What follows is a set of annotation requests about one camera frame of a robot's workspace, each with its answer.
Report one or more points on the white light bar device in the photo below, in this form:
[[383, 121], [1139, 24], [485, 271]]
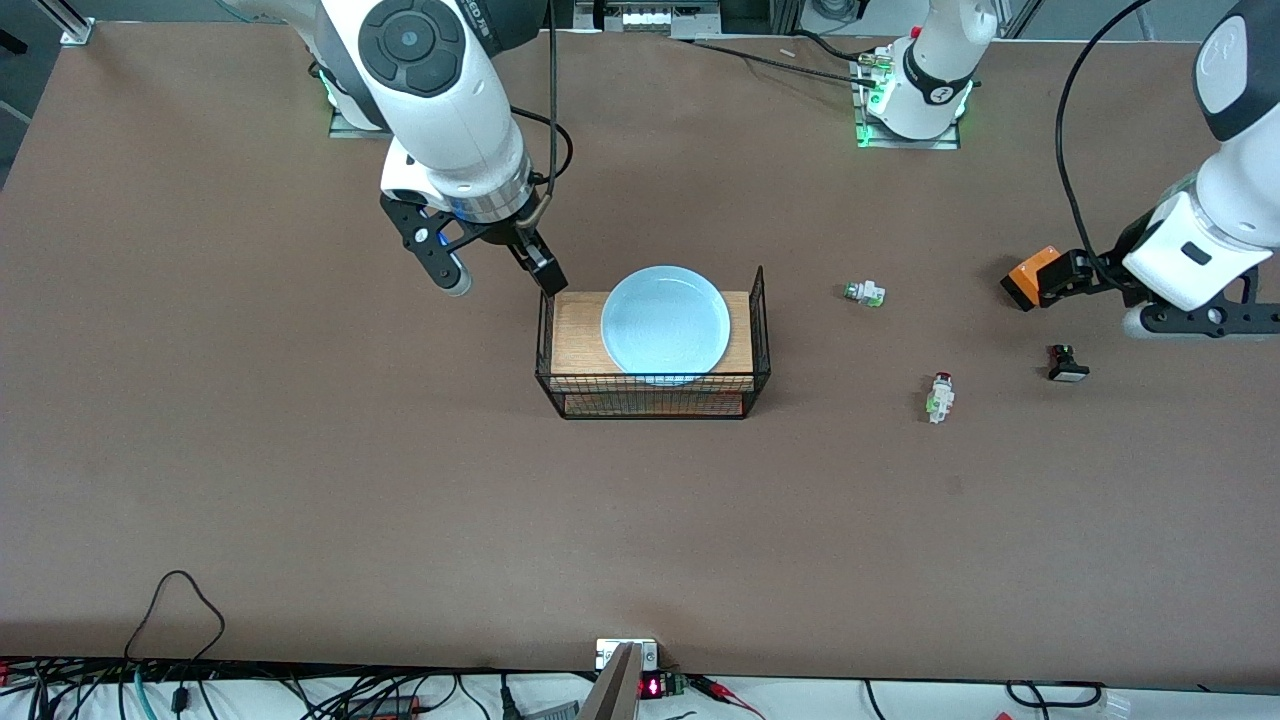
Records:
[[650, 18]]

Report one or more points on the wooden shelf board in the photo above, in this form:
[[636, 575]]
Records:
[[575, 340], [600, 404]]

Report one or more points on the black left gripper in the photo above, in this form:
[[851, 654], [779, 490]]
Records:
[[1128, 248]]

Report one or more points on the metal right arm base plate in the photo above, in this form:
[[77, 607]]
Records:
[[350, 128]]

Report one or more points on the red push button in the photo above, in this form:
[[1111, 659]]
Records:
[[940, 398]]

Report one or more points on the black push button white cap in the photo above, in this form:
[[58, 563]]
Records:
[[1066, 366]]

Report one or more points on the silver mounting plate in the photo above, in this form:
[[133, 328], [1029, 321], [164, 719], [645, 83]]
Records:
[[604, 655]]

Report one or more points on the green push button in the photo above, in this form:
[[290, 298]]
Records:
[[868, 293]]

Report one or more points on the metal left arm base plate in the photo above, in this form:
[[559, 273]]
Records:
[[870, 140]]

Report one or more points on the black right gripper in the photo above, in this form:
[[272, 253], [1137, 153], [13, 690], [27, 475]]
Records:
[[497, 235]]

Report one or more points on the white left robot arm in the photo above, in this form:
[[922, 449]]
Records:
[[1240, 200]]

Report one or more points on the light blue plate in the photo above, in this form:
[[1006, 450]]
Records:
[[665, 320]]

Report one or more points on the red digit display module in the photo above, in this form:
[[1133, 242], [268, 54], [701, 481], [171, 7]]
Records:
[[652, 686]]

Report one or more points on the black power adapter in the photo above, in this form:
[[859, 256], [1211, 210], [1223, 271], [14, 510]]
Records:
[[385, 706]]

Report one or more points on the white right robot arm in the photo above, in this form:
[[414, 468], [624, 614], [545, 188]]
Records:
[[440, 110]]

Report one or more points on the red and black probe leads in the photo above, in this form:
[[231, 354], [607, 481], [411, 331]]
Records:
[[720, 690]]

